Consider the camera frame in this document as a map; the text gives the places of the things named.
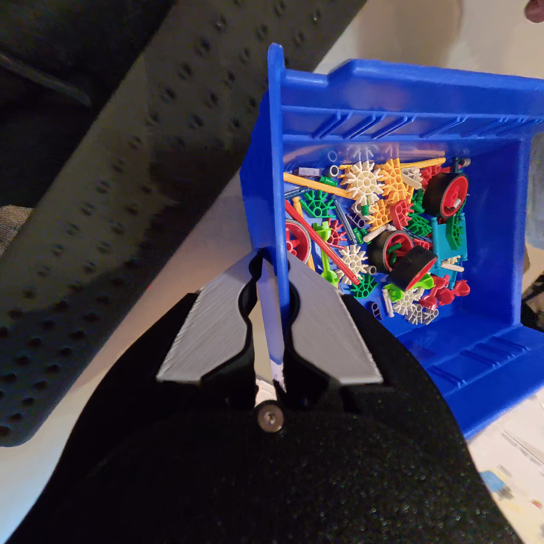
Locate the pile of colourful construction pieces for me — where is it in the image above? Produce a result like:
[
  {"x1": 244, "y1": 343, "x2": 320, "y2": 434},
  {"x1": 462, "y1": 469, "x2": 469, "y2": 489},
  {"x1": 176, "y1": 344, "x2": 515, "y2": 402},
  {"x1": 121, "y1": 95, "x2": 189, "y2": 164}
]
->
[{"x1": 282, "y1": 155, "x2": 472, "y2": 326}]

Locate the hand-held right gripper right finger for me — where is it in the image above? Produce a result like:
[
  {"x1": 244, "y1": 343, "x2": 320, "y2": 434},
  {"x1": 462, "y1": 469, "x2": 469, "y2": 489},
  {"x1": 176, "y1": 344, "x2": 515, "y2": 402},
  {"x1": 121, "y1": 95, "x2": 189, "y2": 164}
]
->
[{"x1": 287, "y1": 255, "x2": 384, "y2": 386}]

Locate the light blue panel piece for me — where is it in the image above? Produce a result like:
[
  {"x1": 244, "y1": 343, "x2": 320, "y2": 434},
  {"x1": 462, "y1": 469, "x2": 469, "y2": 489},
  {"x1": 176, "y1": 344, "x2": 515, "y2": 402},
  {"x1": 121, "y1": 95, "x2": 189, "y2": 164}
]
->
[{"x1": 431, "y1": 214, "x2": 468, "y2": 262}]

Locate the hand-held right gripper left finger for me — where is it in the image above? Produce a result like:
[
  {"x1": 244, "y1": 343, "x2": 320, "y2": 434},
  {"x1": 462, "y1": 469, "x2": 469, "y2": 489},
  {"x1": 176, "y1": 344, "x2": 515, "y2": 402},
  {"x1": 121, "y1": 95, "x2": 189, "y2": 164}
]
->
[{"x1": 156, "y1": 251, "x2": 261, "y2": 384}]

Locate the red wheel with black tyre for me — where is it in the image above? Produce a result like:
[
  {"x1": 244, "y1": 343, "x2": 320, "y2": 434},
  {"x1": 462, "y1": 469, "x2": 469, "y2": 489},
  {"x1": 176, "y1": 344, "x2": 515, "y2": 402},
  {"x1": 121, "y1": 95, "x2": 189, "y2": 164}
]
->
[
  {"x1": 285, "y1": 219, "x2": 313, "y2": 263},
  {"x1": 367, "y1": 229, "x2": 415, "y2": 273},
  {"x1": 389, "y1": 246, "x2": 438, "y2": 292},
  {"x1": 421, "y1": 172, "x2": 470, "y2": 218}
]

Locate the loose printed paper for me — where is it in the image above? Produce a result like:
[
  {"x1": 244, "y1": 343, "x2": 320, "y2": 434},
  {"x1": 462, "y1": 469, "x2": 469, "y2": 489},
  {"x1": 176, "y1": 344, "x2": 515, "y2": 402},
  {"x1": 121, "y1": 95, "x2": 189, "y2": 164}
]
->
[{"x1": 467, "y1": 393, "x2": 544, "y2": 544}]

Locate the blue parts bin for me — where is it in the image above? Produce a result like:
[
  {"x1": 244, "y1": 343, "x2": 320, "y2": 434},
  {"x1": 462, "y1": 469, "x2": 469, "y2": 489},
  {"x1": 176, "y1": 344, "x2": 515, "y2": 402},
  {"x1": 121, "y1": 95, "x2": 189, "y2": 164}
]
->
[{"x1": 240, "y1": 42, "x2": 544, "y2": 438}]

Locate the black perforated board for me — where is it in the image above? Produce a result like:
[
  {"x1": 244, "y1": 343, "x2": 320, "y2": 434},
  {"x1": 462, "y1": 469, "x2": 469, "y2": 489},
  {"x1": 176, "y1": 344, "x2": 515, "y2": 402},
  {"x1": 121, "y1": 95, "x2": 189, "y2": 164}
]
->
[{"x1": 0, "y1": 0, "x2": 368, "y2": 447}]

